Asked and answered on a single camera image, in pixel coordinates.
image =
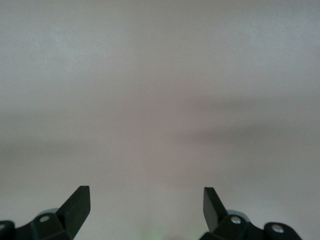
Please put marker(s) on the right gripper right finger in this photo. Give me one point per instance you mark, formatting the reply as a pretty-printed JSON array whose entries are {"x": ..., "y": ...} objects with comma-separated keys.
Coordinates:
[{"x": 215, "y": 215}]

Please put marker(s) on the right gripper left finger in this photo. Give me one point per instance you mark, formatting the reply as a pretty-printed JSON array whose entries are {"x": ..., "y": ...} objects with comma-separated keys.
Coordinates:
[{"x": 72, "y": 215}]

